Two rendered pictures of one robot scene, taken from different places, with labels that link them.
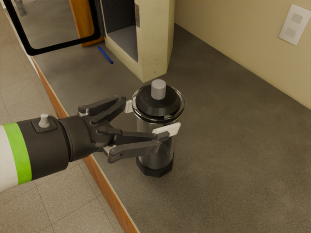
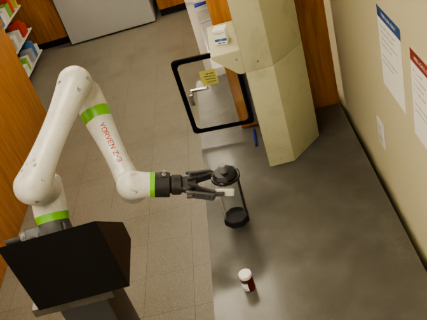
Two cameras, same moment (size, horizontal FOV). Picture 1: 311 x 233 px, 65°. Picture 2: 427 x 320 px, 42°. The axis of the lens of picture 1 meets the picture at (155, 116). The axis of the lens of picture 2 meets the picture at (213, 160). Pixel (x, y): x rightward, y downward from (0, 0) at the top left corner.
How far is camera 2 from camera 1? 1.62 m
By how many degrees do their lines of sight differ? 34
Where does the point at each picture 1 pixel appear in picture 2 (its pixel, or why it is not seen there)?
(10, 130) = (152, 174)
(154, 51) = (276, 141)
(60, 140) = (168, 181)
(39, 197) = (192, 277)
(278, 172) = (319, 246)
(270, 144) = (332, 228)
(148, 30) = (266, 126)
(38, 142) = (159, 180)
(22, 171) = (151, 190)
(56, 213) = (203, 296)
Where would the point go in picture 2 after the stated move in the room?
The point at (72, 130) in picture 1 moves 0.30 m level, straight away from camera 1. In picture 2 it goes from (174, 179) to (182, 133)
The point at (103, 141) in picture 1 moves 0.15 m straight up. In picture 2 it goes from (187, 188) to (175, 155)
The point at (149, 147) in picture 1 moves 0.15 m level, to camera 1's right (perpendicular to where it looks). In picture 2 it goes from (207, 195) to (243, 202)
